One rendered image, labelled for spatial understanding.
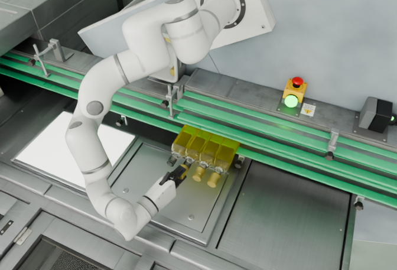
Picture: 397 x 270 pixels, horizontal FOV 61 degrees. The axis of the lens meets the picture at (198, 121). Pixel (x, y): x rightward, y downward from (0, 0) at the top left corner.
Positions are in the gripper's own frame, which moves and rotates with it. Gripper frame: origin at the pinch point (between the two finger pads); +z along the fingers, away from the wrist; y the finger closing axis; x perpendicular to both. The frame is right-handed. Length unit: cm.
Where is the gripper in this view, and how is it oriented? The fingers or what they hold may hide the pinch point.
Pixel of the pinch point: (179, 174)
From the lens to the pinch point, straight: 121.2
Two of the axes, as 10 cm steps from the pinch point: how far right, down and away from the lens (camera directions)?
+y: -0.1, -6.9, -7.2
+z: 6.2, -5.7, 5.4
